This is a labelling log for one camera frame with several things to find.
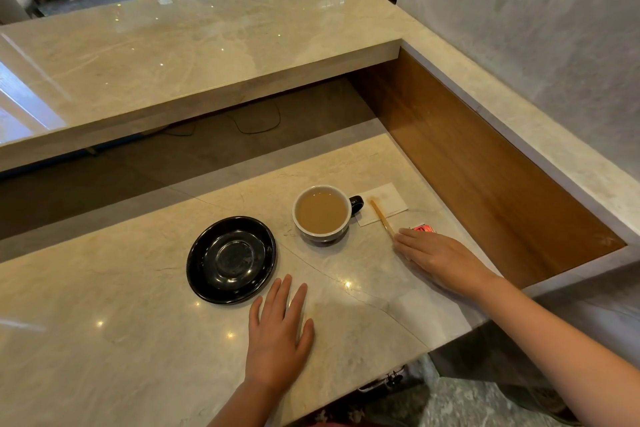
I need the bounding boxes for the white paper napkin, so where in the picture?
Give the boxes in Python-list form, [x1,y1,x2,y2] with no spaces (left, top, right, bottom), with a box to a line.
[356,182,409,228]

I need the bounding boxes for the person's right hand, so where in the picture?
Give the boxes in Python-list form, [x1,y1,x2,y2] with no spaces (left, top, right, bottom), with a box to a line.
[393,228,501,299]

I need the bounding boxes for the wooden stir stick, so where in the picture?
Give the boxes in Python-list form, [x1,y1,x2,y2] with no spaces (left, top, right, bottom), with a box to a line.
[369,199,397,239]

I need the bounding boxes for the person's left forearm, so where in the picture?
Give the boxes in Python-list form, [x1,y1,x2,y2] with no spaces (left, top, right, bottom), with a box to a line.
[207,380,290,427]

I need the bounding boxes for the black glossy saucer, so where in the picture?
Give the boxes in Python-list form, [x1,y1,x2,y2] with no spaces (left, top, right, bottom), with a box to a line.
[186,216,277,305]

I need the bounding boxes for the thin black cable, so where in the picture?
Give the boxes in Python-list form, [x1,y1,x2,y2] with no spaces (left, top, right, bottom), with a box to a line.
[161,120,199,138]

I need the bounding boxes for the black cup with milk coffee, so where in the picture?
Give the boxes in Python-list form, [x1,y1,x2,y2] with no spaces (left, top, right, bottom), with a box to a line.
[292,185,365,246]

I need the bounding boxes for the floral patterned trousers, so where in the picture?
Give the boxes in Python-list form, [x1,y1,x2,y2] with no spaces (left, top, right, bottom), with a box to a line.
[300,404,386,427]

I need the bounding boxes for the person's right forearm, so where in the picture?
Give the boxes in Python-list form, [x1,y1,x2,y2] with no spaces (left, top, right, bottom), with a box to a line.
[475,275,640,427]

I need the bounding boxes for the person's left hand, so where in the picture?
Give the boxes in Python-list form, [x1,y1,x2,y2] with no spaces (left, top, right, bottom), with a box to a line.
[244,275,316,395]

